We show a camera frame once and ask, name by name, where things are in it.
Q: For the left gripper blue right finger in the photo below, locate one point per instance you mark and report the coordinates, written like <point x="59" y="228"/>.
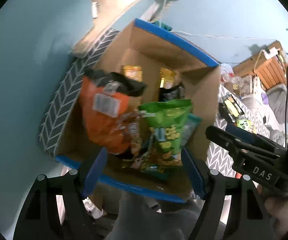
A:
<point x="197" y="172"/>

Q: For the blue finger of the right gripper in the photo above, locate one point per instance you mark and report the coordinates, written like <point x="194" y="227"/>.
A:
<point x="250" y="138"/>

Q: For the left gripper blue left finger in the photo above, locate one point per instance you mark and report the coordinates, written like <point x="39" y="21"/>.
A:
<point x="93" y="172"/>

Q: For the teal anime snack bag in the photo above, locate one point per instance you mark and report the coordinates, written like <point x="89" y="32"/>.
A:
<point x="189" y="128"/>

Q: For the orange barcode snack bag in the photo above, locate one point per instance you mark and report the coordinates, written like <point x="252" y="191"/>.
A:
<point x="110" y="109"/>

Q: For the green pea snack bag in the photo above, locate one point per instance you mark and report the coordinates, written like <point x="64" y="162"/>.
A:
<point x="166" y="122"/>

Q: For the black snack bag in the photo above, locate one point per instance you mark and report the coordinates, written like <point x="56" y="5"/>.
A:
<point x="173" y="93"/>

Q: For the orange green noodle snack bag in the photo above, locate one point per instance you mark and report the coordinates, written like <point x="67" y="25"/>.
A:
<point x="247" y="125"/>

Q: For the right hand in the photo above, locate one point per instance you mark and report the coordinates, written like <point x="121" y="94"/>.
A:
<point x="277" y="207"/>

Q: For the grey bed blanket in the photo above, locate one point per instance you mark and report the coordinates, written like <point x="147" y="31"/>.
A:
<point x="269" y="107"/>

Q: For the grey chevron tablecloth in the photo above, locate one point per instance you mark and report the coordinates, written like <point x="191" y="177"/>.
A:
<point x="57" y="115"/>

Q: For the wooden headboard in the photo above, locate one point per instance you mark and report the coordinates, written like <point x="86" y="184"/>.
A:
<point x="269" y="65"/>

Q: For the blue edged cardboard box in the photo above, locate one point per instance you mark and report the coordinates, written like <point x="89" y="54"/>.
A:
<point x="152" y="48"/>

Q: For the yellow snack bag in box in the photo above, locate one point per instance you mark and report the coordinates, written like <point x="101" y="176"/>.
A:
<point x="133" y="72"/>

